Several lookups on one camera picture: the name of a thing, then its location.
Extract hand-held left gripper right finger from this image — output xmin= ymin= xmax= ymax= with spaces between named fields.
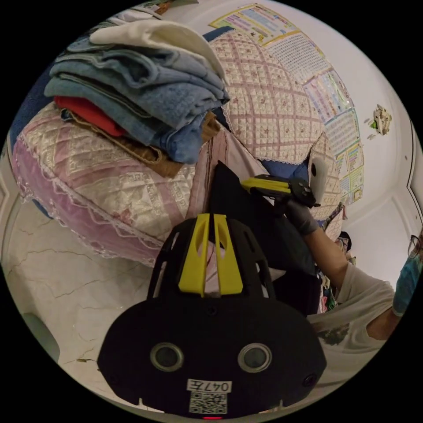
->
xmin=214 ymin=214 xmax=245 ymax=295

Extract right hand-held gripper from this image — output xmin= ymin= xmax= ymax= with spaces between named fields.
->
xmin=241 ymin=177 xmax=322 ymax=216

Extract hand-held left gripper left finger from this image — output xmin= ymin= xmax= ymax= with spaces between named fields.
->
xmin=178 ymin=213 xmax=211 ymax=297

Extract black pants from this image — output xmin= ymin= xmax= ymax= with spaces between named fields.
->
xmin=210 ymin=160 xmax=319 ymax=316

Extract person's right forearm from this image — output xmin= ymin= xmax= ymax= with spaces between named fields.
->
xmin=302 ymin=226 xmax=349 ymax=291

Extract person's right hand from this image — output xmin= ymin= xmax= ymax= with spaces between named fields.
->
xmin=286 ymin=199 xmax=320 ymax=236

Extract checked quilted cushion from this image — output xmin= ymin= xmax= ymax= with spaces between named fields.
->
xmin=207 ymin=31 xmax=332 ymax=167

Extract bed with pink quilted cover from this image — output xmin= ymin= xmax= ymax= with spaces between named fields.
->
xmin=8 ymin=79 xmax=348 ymax=269

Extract person's body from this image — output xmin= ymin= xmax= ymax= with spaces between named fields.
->
xmin=307 ymin=227 xmax=423 ymax=368

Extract pile of clothes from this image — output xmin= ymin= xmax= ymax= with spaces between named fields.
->
xmin=44 ymin=19 xmax=231 ymax=179

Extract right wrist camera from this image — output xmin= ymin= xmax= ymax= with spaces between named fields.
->
xmin=310 ymin=156 xmax=328 ymax=200

